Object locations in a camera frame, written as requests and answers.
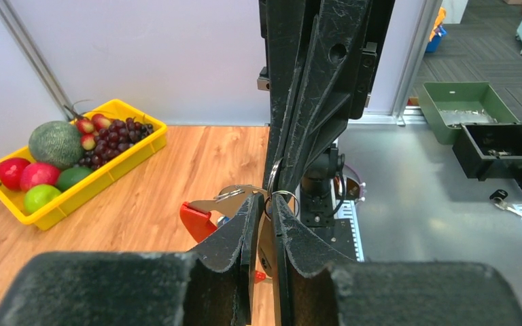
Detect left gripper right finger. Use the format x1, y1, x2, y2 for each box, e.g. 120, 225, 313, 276
272, 194, 522, 325

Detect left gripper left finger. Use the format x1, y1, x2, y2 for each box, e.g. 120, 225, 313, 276
0, 192, 266, 326

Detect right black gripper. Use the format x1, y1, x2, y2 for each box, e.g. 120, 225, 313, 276
258, 1, 394, 192

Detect clear keyring with red tag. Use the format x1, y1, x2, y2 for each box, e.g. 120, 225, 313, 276
179, 157, 300, 326

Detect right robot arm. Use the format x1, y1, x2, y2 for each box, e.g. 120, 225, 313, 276
259, 0, 394, 226

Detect green plastic bin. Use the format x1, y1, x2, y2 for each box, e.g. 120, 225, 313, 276
418, 81, 520, 145

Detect purple grape bunch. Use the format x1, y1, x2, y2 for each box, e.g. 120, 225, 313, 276
76, 117, 155, 170

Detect dark green lime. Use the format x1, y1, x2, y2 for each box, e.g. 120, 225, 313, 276
55, 166, 93, 192

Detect light green apple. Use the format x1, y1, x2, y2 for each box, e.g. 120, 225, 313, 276
23, 184, 62, 214

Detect red cherry cluster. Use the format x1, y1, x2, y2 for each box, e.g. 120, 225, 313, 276
63, 105, 112, 151

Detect black plastic bin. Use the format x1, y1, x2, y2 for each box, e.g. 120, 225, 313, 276
453, 123, 522, 181

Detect spare key on table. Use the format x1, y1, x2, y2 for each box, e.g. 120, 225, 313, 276
489, 189, 522, 218

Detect pink red apple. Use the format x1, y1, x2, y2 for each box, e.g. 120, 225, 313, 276
20, 162, 61, 192

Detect green grey melon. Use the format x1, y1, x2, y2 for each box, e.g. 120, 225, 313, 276
28, 121, 84, 170

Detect yellow plastic fruit tray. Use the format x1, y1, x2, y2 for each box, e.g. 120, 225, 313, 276
0, 99, 167, 230

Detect red apple back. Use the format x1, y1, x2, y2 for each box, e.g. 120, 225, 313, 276
0, 157, 31, 192

